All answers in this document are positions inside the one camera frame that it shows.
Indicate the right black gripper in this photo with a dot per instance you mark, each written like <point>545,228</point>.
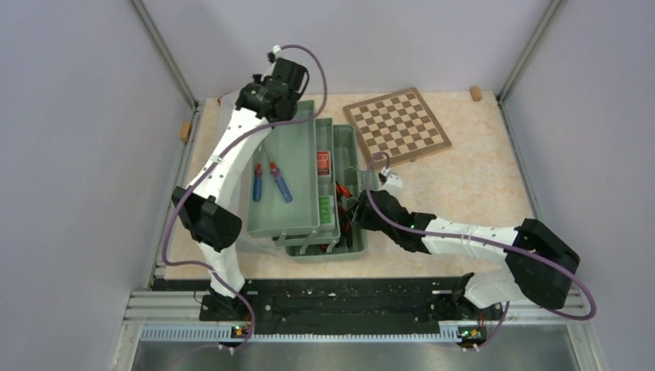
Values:
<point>361,215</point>

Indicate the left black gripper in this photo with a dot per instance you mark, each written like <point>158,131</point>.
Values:
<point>259,80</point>

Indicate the small orange pliers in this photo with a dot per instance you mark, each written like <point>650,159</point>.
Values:
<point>346,230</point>

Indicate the orange handled pliers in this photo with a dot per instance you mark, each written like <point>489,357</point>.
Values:
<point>343,195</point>

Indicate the green screw bit box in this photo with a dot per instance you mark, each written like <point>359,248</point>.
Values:
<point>326,212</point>

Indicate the green plastic tool box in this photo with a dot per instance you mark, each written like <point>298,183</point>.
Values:
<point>295,227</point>

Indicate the red tool card pack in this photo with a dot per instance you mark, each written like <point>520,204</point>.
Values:
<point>323,163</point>

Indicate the blue handled screwdriver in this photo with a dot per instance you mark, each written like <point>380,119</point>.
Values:
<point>278,178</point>
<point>258,176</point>

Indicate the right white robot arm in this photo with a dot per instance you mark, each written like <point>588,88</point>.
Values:
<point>533,262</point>

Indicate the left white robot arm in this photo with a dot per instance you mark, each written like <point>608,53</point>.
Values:
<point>203,207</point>

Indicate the wooden block at left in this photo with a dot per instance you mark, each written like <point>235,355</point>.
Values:
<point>185,131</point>

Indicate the wooden chessboard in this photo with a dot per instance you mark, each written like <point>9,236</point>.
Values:
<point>396,128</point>

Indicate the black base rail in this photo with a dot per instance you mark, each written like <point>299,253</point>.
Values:
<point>346,306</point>

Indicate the aluminium frame post left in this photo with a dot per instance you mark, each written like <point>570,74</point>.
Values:
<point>164,53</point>

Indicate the aluminium frame post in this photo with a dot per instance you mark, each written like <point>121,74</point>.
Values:
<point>549,16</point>
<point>164,53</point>

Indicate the aluminium frame post right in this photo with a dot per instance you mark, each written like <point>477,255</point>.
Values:
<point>549,16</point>

